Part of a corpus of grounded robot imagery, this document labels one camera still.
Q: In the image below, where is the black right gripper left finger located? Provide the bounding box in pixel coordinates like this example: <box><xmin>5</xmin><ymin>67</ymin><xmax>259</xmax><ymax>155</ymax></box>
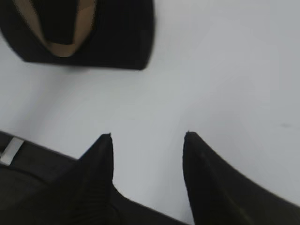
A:
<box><xmin>35</xmin><ymin>133</ymin><xmax>150</xmax><ymax>225</ymax></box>

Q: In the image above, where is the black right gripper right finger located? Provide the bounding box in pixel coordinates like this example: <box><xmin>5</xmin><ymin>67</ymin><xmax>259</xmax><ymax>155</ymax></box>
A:
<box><xmin>182</xmin><ymin>132</ymin><xmax>300</xmax><ymax>225</ymax></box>

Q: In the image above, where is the black canvas tote bag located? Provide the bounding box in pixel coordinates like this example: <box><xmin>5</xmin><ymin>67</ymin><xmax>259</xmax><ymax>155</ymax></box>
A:
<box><xmin>0</xmin><ymin>0</ymin><xmax>155</xmax><ymax>70</ymax></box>

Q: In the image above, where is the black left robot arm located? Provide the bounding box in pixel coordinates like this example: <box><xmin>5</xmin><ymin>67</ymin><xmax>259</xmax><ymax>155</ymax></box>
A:
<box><xmin>0</xmin><ymin>134</ymin><xmax>179</xmax><ymax>225</ymax></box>

